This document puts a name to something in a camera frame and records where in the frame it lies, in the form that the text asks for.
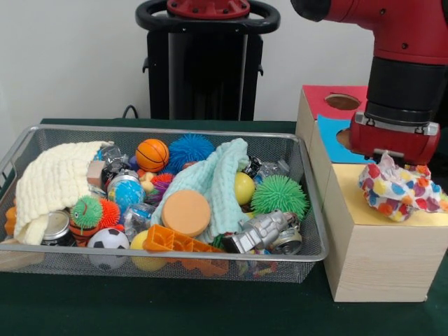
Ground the light blue cloth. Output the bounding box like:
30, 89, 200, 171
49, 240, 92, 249
150, 138, 250, 244

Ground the wooden box with three holes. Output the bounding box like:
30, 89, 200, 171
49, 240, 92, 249
295, 85, 448, 303

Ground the multicolour spotted cloth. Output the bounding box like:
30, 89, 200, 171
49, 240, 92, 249
357, 150, 448, 223

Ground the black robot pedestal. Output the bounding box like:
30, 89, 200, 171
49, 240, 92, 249
134, 0, 281, 122

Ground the green spiky ball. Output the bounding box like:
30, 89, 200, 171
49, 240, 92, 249
251, 174, 311, 221

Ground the small orange basketball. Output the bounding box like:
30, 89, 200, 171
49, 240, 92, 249
135, 139, 170, 174

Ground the blue spiky ball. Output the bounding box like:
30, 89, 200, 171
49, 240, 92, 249
167, 132, 215, 172

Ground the small soccer ball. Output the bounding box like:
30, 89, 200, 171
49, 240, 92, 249
86, 227, 130, 271

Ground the cream white cloth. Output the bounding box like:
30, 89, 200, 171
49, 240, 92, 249
13, 140, 115, 246

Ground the clear mesh bin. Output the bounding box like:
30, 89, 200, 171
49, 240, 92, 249
0, 125, 330, 285

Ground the silver robot toy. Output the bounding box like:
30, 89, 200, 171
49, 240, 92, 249
223, 209, 304, 256

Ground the tan toy burger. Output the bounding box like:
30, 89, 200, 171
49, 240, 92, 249
161, 190, 212, 238

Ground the orange plastic block toy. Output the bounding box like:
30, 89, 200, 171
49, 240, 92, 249
142, 223, 230, 277

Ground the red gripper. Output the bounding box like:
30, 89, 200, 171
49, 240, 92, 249
349, 120, 441, 165

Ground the blue globe ball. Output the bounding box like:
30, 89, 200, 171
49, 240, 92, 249
107, 176, 146, 214

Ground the dark green table cloth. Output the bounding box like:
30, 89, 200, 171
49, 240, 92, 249
0, 118, 448, 336

